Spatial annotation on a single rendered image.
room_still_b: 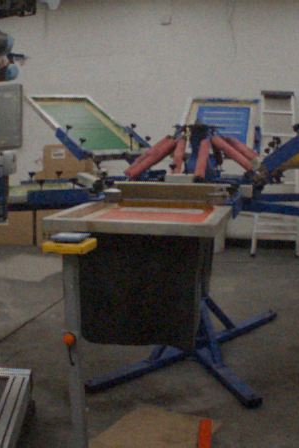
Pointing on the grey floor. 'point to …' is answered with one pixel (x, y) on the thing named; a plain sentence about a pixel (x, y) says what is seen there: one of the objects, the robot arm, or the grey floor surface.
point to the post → (74, 330)
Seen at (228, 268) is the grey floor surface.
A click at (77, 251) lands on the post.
